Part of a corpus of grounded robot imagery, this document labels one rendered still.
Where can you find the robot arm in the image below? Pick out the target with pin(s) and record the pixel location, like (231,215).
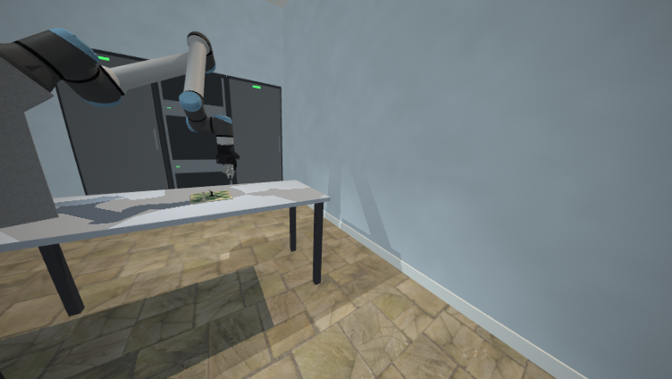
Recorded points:
(57,54)

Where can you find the green and cream checkered board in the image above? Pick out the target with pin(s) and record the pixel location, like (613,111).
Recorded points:
(217,195)

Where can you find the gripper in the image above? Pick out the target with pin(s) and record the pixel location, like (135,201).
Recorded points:
(227,161)

